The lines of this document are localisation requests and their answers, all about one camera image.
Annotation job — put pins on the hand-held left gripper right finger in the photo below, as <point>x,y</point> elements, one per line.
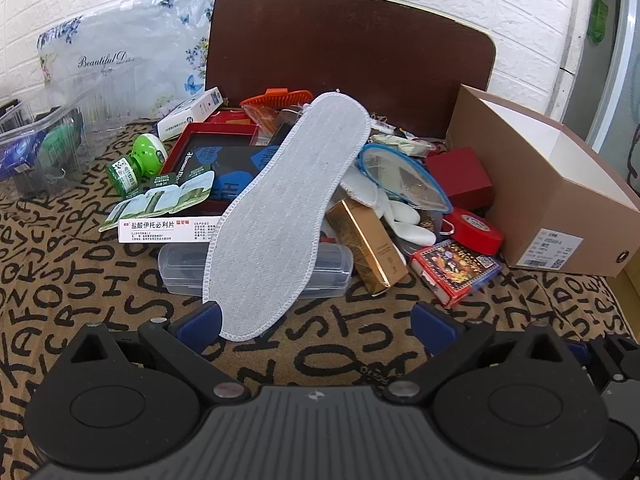
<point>434,321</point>

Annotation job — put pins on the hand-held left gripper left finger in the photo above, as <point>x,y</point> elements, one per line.
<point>206,321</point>

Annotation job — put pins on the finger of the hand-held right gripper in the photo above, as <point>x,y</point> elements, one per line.
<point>611,355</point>

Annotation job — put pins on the white orange medicine box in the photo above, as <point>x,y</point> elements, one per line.
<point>160,232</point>

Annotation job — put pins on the grey fabric insole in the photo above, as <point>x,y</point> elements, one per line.
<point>287,210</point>

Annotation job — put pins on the playing card deck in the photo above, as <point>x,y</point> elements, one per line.
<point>456,270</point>

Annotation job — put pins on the clear plastic case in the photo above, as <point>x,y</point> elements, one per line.
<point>177,270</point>

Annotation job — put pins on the letter printed tablecloth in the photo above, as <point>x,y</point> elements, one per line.
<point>350,320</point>

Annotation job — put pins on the gold box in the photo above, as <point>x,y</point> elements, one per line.
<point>370,245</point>

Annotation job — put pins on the red tape roll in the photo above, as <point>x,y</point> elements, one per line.
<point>475,230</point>

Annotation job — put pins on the white plastic spoons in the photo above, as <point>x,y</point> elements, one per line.
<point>405,215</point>

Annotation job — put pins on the green white blister pack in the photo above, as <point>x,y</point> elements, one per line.
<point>160,200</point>

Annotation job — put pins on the red gift box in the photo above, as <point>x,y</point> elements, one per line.
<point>461,178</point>

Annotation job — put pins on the red framed black box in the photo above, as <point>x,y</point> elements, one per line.
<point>220,160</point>

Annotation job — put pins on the green small bottle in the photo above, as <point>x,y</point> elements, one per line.
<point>123,176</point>

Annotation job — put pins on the brown cardboard shoe box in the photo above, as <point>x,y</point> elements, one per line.
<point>545,195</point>

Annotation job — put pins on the white small packets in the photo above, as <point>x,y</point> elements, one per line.
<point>402,137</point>

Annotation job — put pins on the white blue small box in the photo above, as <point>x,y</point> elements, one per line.
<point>190,112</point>

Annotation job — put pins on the green plastic item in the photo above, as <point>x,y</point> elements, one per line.
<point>59,142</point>

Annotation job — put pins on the orange plastic comb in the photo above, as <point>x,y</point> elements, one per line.
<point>275,99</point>

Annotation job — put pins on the clear plastic container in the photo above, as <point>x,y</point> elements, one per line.
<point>45,145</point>

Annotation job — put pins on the blue packet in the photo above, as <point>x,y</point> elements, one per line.
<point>17,157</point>

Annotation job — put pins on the floral clear plastic bag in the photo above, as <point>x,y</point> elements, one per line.
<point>125,65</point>

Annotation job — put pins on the dark brown wooden board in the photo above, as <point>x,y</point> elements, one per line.
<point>350,45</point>

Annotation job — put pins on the glass door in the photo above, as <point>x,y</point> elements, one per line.
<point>617,60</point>

